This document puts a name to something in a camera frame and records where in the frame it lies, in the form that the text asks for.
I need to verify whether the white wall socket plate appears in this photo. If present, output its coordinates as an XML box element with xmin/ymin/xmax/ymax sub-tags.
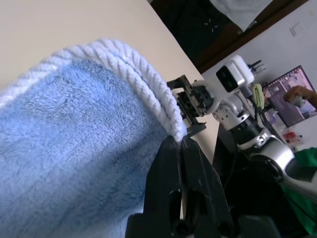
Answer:
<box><xmin>289</xmin><ymin>22</ymin><xmax>308</xmax><ymax>37</ymax></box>

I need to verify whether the pale green coiled cord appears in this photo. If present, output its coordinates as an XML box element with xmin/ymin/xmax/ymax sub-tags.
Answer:
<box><xmin>251</xmin><ymin>83</ymin><xmax>264</xmax><ymax>109</ymax></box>

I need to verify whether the light blue towel white trim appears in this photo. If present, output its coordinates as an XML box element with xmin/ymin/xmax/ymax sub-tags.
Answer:
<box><xmin>0</xmin><ymin>37</ymin><xmax>186</xmax><ymax>238</ymax></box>

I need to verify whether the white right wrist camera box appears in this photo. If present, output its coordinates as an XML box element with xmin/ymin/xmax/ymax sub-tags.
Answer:
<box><xmin>195</xmin><ymin>54</ymin><xmax>256</xmax><ymax>117</ymax></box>

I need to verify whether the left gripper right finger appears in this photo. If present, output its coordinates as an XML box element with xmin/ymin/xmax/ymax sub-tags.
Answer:
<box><xmin>182</xmin><ymin>137</ymin><xmax>235</xmax><ymax>228</ymax></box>

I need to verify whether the white sheet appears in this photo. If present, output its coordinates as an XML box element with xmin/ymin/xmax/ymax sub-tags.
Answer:
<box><xmin>210</xmin><ymin>0</ymin><xmax>273</xmax><ymax>32</ymax></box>

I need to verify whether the bystander bare hand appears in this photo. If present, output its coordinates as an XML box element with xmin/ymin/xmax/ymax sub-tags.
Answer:
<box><xmin>283</xmin><ymin>85</ymin><xmax>317</xmax><ymax>104</ymax></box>

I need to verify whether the bystander green shirt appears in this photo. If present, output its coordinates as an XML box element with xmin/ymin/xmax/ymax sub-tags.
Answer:
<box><xmin>282</xmin><ymin>147</ymin><xmax>317</xmax><ymax>235</ymax></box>

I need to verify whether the small red box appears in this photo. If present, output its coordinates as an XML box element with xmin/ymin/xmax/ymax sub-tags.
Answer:
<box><xmin>283</xmin><ymin>132</ymin><xmax>297</xmax><ymax>144</ymax></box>

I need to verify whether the small grey handheld device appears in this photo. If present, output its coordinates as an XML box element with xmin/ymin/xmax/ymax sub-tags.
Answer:
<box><xmin>293</xmin><ymin>96</ymin><xmax>307</xmax><ymax>108</ymax></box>

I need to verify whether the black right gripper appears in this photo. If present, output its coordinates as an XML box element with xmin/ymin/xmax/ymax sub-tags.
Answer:
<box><xmin>167</xmin><ymin>75</ymin><xmax>215</xmax><ymax>136</ymax></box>

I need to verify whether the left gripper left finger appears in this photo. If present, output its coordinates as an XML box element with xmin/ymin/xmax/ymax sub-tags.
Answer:
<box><xmin>142</xmin><ymin>135</ymin><xmax>184</xmax><ymax>224</ymax></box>

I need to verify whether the computer monitor black frame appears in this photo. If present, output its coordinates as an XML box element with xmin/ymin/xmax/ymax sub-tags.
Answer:
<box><xmin>262</xmin><ymin>65</ymin><xmax>317</xmax><ymax>127</ymax></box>

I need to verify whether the black cabinet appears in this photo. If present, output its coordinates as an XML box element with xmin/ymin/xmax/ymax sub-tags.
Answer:
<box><xmin>151</xmin><ymin>0</ymin><xmax>305</xmax><ymax>74</ymax></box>

